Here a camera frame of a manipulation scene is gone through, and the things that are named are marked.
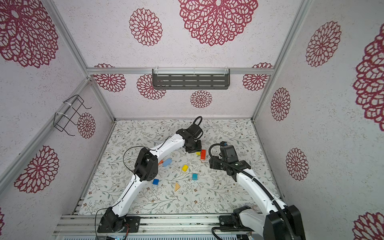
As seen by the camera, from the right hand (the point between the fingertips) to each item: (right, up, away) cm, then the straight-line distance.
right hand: (214, 159), depth 84 cm
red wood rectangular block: (-5, 0, +15) cm, 16 cm away
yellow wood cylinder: (-17, -7, +8) cm, 20 cm away
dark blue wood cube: (-34, -14, +2) cm, 37 cm away
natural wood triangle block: (-21, -16, +1) cm, 27 cm away
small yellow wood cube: (-9, +1, +15) cm, 18 cm away
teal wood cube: (-11, -11, +5) cm, 17 cm away
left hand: (-8, +2, +14) cm, 16 cm away
